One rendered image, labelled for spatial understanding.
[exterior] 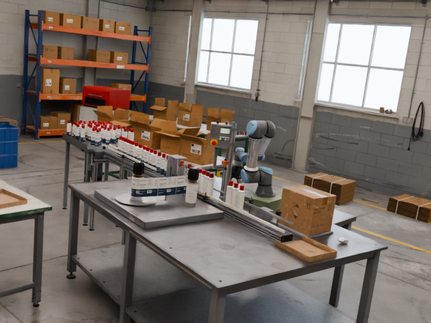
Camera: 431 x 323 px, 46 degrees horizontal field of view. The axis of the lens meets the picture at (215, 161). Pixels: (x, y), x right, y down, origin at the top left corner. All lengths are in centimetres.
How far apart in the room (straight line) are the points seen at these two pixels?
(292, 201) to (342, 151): 594
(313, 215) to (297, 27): 693
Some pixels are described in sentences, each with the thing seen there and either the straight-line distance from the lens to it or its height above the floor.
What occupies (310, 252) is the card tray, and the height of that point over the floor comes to 83.
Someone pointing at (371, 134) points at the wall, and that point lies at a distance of 927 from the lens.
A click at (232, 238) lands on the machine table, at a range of 340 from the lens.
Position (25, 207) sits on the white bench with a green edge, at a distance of 386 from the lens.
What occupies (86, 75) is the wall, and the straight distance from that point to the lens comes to 1205.
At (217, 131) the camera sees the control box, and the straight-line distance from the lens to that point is 400.
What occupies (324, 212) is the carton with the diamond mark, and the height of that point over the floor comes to 101.
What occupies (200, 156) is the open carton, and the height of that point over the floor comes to 88.
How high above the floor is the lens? 199
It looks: 12 degrees down
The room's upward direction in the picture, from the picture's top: 6 degrees clockwise
